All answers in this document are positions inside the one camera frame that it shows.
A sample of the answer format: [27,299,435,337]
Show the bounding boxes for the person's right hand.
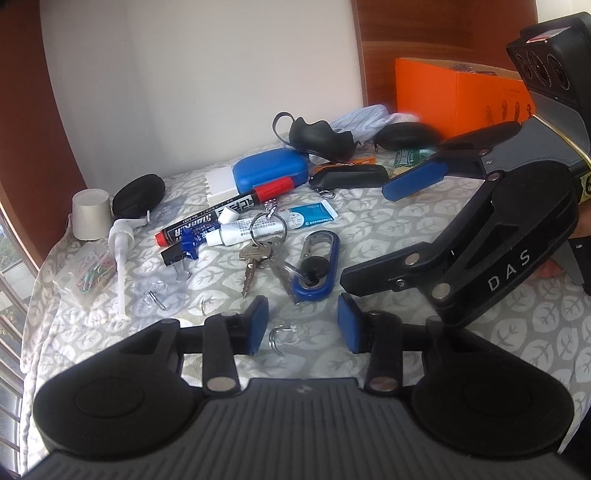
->
[531,261,563,280]

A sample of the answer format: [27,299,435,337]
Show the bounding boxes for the white ointment tube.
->
[205,216,287,247]

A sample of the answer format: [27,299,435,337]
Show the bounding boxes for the orange cardboard box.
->
[394,58,539,139]

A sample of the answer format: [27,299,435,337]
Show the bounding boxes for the brown wooden side panel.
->
[0,0,88,273]

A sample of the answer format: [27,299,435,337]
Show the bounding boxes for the grey cup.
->
[71,188,115,241]

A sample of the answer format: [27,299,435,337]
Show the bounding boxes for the black oval zip pouch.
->
[375,121,432,152]
[112,174,165,219]

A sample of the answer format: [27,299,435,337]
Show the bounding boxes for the black moulded case with strap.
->
[272,112,356,158]

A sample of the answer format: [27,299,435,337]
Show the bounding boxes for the blue plastic clip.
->
[181,228,200,259]

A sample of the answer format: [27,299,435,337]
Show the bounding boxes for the silver keys on ring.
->
[239,210,289,300]

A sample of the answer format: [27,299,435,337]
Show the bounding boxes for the black binder clip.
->
[160,244,192,278]

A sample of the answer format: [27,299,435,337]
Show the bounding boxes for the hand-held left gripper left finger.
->
[120,295,270,398]

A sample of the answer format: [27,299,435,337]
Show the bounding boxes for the white pump dispenser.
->
[108,218,146,320]

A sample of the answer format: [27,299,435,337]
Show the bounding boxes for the black round key head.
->
[298,256,330,283]

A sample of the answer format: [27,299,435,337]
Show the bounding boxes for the leaf print bedspread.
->
[21,134,591,462]

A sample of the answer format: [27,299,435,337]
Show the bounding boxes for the blue carabiner key holder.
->
[291,230,341,303]

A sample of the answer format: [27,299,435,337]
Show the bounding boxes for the white striped cloth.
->
[330,104,398,141]

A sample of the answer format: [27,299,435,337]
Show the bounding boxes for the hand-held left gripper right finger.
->
[337,293,467,396]

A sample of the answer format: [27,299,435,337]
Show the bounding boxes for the blue plastic case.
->
[232,148,310,193]

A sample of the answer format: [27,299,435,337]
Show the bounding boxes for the wooden headboard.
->
[351,0,539,112]

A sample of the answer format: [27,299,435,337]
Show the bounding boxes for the blue white tube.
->
[219,202,338,232]

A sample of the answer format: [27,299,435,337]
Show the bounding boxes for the black leather key case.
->
[308,164,390,198]

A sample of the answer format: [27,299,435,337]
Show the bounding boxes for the white ribbed block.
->
[206,167,238,207]

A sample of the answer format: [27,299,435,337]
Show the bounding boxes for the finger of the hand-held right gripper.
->
[340,171,507,302]
[382,121,525,202]

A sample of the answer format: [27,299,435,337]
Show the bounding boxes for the green printed packet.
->
[392,148,437,169]

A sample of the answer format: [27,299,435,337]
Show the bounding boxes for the clear box of paper clips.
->
[53,242,118,305]

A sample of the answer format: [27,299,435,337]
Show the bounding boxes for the black marker with red caps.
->
[154,176,296,247]

